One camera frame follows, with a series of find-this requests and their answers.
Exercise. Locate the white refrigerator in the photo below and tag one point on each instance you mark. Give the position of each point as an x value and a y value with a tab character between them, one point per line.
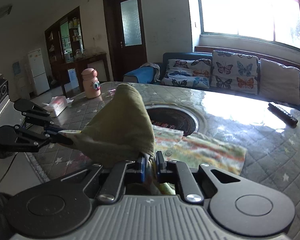
38	73

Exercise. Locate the white tissue box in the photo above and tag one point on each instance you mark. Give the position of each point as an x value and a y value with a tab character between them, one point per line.
57	105

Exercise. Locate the beige plain cushion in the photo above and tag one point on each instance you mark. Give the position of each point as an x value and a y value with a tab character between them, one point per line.
279	82

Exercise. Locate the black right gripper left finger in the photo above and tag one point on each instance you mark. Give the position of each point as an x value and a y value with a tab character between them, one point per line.
123	173

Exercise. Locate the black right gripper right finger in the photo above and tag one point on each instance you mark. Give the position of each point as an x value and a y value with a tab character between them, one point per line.
178	173

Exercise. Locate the window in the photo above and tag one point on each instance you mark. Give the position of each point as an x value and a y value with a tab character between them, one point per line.
271	21

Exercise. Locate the dark wooden cabinet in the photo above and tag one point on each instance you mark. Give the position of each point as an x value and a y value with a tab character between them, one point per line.
66	50

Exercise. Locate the dark blue sofa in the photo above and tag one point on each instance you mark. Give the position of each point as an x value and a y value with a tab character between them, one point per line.
195	56

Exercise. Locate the black remote control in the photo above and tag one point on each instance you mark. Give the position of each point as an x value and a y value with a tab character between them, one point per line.
283	115

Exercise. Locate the round black induction cooktop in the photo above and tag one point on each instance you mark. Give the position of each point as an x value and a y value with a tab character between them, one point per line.
173	117

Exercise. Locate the dark wooden door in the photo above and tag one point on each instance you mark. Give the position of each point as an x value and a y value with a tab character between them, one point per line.
125	35

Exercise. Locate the colourful patterned child garment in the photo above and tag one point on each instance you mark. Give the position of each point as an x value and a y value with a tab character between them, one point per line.
122	130

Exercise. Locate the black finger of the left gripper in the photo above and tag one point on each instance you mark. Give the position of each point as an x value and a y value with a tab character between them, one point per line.
29	141
36	115

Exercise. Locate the lying butterfly print cushion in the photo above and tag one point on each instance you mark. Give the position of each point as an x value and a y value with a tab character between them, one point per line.
188	73

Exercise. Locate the pink cartoon thermos bottle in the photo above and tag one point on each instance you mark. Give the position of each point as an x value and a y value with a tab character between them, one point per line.
91	84

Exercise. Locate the upright butterfly print cushion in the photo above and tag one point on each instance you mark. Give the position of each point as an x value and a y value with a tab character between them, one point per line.
233	71

